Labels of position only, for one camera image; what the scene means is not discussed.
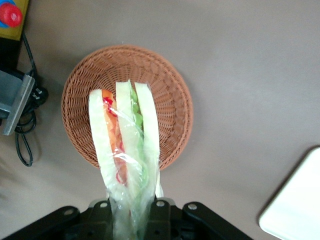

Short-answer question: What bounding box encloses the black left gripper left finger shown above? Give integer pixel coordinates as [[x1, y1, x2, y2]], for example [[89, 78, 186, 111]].
[[63, 199, 116, 240]]

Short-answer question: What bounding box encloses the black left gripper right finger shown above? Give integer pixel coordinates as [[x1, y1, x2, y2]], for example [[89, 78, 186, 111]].
[[146, 197, 191, 240]]

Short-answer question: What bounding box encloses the black looped cable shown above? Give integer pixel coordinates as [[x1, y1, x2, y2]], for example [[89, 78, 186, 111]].
[[14, 31, 41, 168]]

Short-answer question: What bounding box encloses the beige plastic tray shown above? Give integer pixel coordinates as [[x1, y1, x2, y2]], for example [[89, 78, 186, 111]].
[[258, 146, 320, 240]]

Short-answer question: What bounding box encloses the triangle sandwich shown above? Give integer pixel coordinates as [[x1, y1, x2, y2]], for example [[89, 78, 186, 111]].
[[88, 79, 165, 240]]

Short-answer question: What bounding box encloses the yellow black emergency stop box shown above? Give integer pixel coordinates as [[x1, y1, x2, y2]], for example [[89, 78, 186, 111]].
[[0, 0, 31, 74]]

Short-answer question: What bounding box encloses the grey metal clamp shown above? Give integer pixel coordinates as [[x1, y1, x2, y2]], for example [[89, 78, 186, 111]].
[[0, 69, 36, 137]]

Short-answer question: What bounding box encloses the round brown wicker basket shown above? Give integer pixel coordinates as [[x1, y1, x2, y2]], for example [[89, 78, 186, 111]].
[[60, 44, 195, 172]]

